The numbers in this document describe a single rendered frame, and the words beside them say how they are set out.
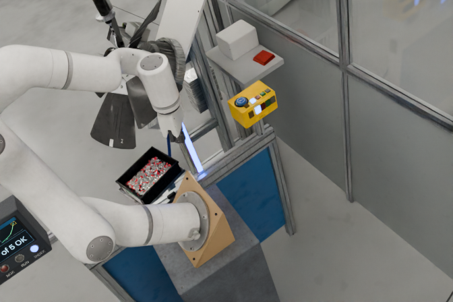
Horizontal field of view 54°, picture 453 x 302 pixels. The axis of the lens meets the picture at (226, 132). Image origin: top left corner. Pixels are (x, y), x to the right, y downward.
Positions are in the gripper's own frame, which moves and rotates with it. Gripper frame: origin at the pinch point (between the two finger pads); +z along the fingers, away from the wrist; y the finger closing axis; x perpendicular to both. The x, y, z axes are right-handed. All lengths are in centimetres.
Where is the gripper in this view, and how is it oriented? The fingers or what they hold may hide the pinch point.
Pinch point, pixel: (179, 137)
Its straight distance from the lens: 140.2
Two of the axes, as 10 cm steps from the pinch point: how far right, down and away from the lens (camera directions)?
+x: 9.8, 0.1, -2.0
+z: 1.5, 6.2, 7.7
